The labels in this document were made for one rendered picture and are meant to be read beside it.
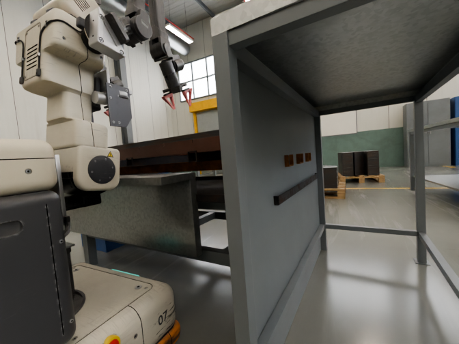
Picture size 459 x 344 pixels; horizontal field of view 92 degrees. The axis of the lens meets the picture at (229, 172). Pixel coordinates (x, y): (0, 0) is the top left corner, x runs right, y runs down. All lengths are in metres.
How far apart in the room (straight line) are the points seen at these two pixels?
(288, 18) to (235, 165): 0.31
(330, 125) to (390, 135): 1.92
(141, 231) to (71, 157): 0.55
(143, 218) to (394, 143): 8.84
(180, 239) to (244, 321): 0.56
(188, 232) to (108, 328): 0.44
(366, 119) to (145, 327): 9.04
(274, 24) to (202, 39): 11.71
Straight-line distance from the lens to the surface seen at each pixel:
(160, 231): 1.18
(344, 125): 9.30
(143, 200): 1.23
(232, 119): 0.52
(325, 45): 0.83
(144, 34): 1.01
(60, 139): 1.00
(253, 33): 0.55
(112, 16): 0.92
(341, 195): 3.69
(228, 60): 0.55
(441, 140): 9.02
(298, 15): 0.52
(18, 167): 0.66
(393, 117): 9.45
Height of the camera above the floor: 0.73
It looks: 4 degrees down
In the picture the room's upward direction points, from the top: 4 degrees counter-clockwise
